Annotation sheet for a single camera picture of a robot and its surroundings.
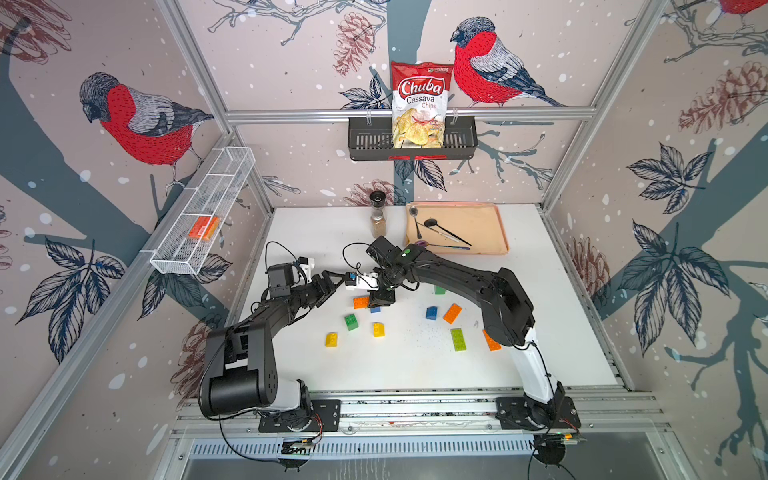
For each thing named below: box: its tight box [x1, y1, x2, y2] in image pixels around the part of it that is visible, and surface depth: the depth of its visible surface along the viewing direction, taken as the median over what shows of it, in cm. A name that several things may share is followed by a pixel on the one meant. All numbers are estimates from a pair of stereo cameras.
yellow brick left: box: [325, 332, 339, 348], surface depth 87 cm
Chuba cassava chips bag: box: [391, 61, 454, 149], surface depth 87 cm
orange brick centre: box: [442, 303, 463, 325], surface depth 92 cm
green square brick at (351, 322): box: [344, 313, 359, 331], surface depth 89 cm
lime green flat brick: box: [450, 328, 467, 352], surface depth 87 cm
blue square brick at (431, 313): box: [425, 306, 438, 321], surface depth 92 cm
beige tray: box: [405, 201, 510, 255], surface depth 116 cm
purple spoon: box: [415, 240, 471, 251], surface depth 112 cm
